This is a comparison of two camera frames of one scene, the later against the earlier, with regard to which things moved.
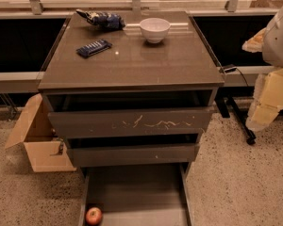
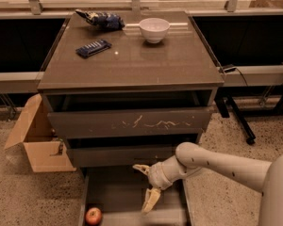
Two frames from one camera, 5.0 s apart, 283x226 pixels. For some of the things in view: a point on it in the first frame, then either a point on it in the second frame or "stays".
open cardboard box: [36, 130] stays
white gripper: [279, 44] to [156, 174]
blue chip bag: [102, 20] stays
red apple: [93, 216] stays
